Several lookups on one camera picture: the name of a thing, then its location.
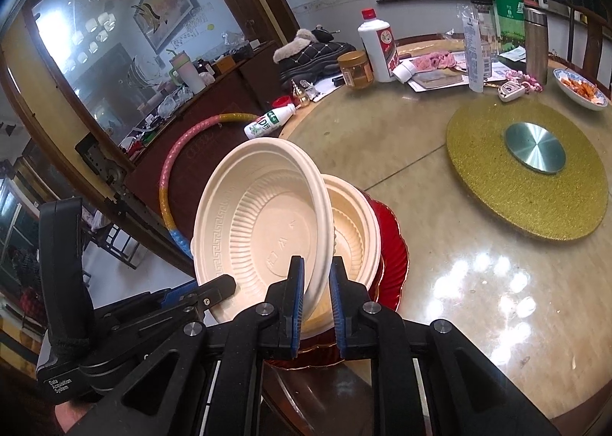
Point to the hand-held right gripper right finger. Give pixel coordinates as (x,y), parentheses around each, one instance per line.
(337,309)

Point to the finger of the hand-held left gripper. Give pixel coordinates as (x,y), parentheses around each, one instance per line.
(166,297)
(215,287)

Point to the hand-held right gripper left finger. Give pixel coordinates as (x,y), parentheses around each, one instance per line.
(295,307)

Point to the red plate with red label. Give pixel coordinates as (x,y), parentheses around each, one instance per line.
(306,359)

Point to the beige plastic bowl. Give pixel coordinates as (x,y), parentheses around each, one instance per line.
(356,235)
(258,225)

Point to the white squeeze bottle red cap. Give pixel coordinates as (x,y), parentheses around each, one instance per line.
(265,125)

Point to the pink gold blue hula hoop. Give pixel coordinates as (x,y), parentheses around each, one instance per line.
(237,118)

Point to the gold lazy susan turntable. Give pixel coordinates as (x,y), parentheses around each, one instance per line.
(478,177)

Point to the small gold perfume bottle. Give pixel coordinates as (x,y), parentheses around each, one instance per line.
(302,95)

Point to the white tumbler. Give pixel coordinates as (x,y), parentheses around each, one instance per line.
(184,74)

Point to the peanut butter jar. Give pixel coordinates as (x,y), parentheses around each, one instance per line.
(356,72)

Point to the dark quilted jacket fur trim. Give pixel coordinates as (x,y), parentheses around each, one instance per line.
(315,58)

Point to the grey booklet with papers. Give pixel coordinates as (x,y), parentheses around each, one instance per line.
(435,79)

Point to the white liquor bottle red cap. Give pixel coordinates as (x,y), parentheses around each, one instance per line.
(377,48)

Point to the pink cloth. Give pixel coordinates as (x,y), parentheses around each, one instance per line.
(435,62)

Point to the tall white plastic package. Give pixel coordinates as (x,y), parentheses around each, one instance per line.
(475,58)

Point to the keys with pink charm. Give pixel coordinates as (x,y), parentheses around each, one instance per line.
(526,81)

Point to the folded paper leaflet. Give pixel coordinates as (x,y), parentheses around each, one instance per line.
(511,55)

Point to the blue patterned plate with food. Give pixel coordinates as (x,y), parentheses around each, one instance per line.
(581,91)

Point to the steel thermos flask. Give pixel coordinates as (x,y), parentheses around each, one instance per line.
(536,43)

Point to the green plastic bottle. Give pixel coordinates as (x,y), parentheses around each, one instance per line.
(509,10)

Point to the dark wooden chair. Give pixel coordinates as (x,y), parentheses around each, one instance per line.
(590,29)

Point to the wooden framed wall mirror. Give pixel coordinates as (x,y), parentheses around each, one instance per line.
(258,0)

